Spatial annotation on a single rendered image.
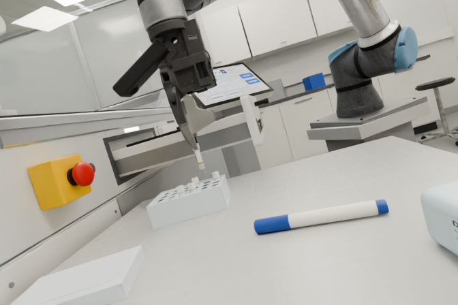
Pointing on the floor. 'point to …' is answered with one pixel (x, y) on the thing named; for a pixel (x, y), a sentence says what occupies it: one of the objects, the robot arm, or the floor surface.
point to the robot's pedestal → (371, 129)
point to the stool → (438, 109)
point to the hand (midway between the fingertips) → (191, 143)
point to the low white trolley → (300, 237)
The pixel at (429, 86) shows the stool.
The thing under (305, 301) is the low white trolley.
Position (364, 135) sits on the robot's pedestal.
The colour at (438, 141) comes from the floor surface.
